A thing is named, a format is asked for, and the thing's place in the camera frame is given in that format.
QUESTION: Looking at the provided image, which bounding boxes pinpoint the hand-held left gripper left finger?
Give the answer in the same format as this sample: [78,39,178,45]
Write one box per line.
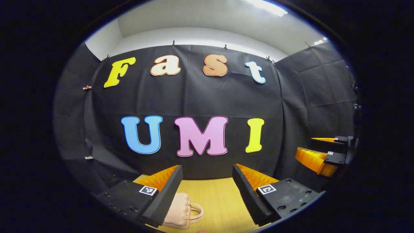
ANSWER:
[96,164,184,228]

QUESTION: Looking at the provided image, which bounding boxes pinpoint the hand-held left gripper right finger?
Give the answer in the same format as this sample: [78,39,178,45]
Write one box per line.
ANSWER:
[232,163,326,227]

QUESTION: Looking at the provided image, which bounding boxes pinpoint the pink suitcase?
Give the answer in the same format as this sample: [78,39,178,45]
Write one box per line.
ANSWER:
[162,193,204,229]

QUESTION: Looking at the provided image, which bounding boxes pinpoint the black backdrop cloth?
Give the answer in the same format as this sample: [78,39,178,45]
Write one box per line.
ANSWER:
[53,40,359,194]

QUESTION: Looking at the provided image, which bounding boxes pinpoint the row of black clips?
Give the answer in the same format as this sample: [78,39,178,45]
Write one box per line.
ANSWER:
[102,39,312,63]

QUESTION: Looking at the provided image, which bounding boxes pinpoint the ceiling light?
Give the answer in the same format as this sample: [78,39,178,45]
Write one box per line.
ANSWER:
[247,0,288,17]

